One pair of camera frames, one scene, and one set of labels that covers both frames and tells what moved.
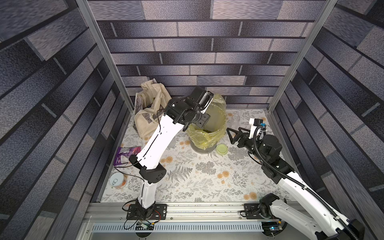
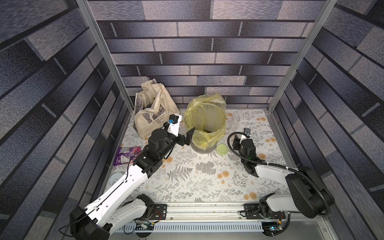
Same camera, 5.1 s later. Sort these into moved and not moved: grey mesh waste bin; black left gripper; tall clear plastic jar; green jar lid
Moved: black left gripper
Not moved: grey mesh waste bin; green jar lid; tall clear plastic jar
